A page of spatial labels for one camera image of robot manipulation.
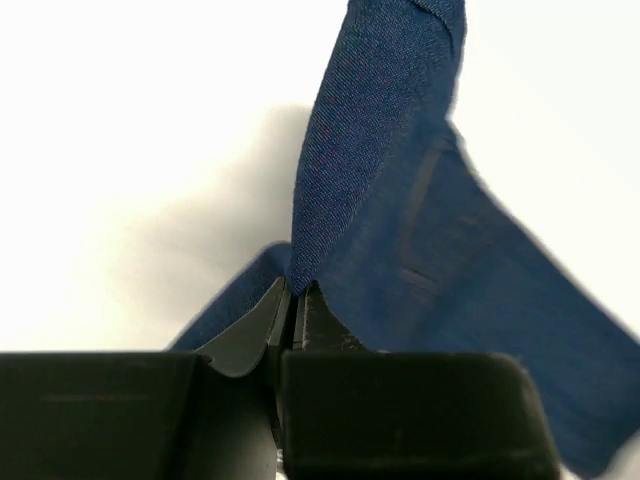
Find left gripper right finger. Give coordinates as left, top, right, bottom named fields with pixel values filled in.
left=280, top=287, right=562, bottom=479

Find dark blue denim trousers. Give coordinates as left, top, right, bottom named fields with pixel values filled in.
left=174, top=1, right=639, bottom=479

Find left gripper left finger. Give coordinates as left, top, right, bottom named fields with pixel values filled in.
left=1, top=279, right=290, bottom=479

